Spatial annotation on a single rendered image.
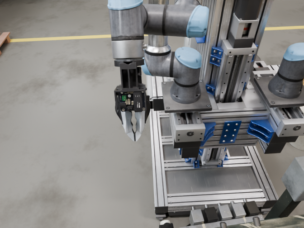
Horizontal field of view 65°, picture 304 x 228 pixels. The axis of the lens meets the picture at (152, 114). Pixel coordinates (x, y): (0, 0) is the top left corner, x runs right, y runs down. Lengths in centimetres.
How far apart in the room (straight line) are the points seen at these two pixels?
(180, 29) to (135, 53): 14
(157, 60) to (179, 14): 45
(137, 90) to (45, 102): 252
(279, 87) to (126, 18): 92
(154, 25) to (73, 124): 210
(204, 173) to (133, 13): 153
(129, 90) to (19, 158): 209
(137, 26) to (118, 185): 168
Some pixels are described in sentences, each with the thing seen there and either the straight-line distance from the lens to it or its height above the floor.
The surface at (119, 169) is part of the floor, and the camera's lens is 217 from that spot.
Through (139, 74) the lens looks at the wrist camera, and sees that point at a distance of 59.
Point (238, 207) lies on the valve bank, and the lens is 119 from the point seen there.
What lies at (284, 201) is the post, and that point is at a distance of 144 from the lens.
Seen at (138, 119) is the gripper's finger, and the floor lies 136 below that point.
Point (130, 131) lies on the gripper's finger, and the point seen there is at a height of 133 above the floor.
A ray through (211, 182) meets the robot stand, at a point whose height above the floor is 21.
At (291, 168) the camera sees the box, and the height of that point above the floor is 87.
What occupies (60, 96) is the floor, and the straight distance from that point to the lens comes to 305.
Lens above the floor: 180
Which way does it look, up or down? 44 degrees down
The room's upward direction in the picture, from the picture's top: 2 degrees counter-clockwise
